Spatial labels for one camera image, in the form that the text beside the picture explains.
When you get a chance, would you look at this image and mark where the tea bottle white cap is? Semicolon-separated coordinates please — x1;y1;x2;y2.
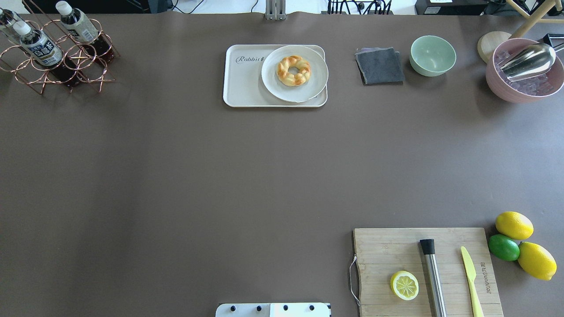
12;20;81;88

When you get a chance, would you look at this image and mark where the cream serving tray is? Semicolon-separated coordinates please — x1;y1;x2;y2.
223;44;328;107

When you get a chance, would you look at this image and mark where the tea bottle in rack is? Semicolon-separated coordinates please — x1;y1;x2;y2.
55;1;115;64

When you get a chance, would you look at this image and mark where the tea bottle rack edge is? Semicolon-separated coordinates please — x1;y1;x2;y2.
0;8;24;45

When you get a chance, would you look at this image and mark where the white round plate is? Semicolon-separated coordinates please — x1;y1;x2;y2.
261;45;328;103

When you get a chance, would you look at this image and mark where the grey folded cloth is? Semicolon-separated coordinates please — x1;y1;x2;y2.
355;48;404;85

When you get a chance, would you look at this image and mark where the wooden cutting board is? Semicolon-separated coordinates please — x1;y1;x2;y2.
354;228;504;317

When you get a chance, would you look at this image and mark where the steel muddler black tip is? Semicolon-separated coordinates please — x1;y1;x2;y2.
419;239;447;317

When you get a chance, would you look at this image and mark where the half lemon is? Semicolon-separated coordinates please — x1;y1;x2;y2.
390;270;419;301

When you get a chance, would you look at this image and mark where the green ceramic bowl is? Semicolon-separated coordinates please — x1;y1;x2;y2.
409;35;456;77

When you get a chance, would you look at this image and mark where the yellow plastic knife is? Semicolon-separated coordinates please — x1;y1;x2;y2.
460;246;485;317

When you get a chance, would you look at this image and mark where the round wooden coaster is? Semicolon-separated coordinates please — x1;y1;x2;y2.
477;31;511;63

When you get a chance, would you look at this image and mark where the green lime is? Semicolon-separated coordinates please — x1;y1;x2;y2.
488;234;520;262

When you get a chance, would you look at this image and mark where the yellow lemon upper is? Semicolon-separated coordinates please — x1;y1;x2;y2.
495;211;534;240

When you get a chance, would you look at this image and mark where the yellow lemon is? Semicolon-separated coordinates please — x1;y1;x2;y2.
517;242;557;280
495;211;534;240

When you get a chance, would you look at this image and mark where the pink ice bowl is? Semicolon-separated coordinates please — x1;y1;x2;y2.
486;38;564;103

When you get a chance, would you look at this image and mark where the yellow lemon lower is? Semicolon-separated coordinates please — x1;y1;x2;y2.
517;242;557;280

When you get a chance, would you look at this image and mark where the metal ice scoop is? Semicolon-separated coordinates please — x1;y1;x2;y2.
500;43;556;81

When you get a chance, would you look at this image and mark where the wooden cup stand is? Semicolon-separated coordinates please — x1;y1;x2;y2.
506;0;564;39

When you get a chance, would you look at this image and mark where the braided ring bread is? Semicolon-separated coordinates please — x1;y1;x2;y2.
276;55;312;87

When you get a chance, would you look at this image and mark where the aluminium frame post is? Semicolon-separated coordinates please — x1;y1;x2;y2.
265;0;286;21

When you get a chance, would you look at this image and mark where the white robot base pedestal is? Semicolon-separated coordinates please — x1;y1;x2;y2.
215;302;332;317

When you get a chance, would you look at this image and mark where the copper wire bottle rack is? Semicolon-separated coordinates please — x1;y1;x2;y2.
1;9;119;94

